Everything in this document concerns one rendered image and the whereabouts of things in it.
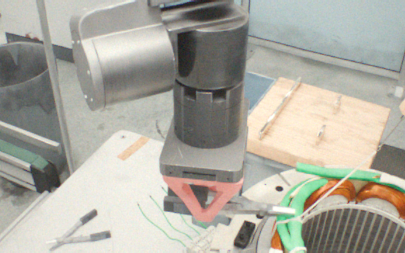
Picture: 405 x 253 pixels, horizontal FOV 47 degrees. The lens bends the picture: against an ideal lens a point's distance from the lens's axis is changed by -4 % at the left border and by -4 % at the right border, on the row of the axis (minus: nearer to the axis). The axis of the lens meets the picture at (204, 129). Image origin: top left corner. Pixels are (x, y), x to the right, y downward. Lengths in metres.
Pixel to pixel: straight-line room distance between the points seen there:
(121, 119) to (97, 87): 2.27
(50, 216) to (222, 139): 0.68
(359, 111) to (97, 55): 0.57
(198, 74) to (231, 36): 0.04
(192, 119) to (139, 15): 0.09
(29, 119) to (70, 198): 1.00
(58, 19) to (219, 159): 2.70
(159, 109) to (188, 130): 2.25
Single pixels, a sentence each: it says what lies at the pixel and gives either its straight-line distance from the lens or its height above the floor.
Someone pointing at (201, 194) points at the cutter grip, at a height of 1.17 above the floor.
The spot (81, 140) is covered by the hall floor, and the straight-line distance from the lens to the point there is 2.48.
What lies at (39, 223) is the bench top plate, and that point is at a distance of 1.02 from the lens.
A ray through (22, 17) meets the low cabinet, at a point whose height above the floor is 0.26.
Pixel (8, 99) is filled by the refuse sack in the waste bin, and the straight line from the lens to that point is 1.93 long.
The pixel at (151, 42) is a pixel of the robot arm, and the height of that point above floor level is 1.36.
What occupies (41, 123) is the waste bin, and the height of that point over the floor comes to 0.34.
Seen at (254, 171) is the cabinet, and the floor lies 1.00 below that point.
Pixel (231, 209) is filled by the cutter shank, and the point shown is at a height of 1.17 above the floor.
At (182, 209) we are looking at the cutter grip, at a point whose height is 1.17.
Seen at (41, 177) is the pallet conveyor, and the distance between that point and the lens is 1.19.
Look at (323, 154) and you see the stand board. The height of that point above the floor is 1.07.
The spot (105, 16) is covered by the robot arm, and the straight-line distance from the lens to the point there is 0.32.
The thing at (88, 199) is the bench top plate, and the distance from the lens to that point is 1.04.
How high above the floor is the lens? 1.51
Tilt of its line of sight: 38 degrees down
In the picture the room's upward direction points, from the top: 1 degrees clockwise
